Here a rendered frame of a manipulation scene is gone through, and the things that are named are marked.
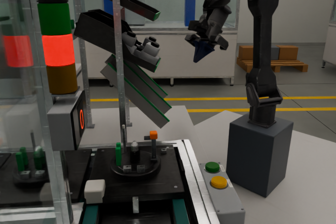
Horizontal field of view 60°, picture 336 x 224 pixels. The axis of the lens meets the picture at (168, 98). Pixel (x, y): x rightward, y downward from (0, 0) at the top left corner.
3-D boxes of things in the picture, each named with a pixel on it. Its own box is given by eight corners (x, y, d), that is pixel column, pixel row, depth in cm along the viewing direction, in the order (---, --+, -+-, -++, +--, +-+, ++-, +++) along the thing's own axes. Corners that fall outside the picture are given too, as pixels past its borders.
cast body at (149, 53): (156, 64, 103) (165, 46, 100) (154, 66, 98) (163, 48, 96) (135, 53, 103) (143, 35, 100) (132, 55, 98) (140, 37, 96)
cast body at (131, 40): (134, 54, 101) (141, 36, 98) (131, 57, 97) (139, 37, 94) (111, 44, 100) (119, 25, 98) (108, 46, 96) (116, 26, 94)
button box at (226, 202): (219, 178, 88) (221, 160, 86) (244, 232, 68) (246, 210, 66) (196, 180, 87) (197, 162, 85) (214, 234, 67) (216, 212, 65)
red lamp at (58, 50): (77, 59, 53) (74, 32, 52) (71, 65, 49) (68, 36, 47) (49, 60, 53) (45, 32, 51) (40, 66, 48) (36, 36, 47)
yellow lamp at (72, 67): (80, 85, 55) (77, 60, 53) (74, 94, 50) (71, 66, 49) (52, 86, 55) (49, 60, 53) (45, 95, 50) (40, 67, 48)
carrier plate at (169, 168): (173, 149, 94) (173, 143, 93) (184, 198, 72) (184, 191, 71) (97, 153, 92) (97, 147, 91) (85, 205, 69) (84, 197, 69)
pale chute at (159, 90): (160, 101, 127) (168, 94, 125) (157, 112, 114) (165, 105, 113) (113, 55, 121) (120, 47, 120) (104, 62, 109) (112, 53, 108)
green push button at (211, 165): (217, 166, 84) (217, 160, 84) (220, 174, 81) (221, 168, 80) (203, 167, 84) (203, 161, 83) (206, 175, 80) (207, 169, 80)
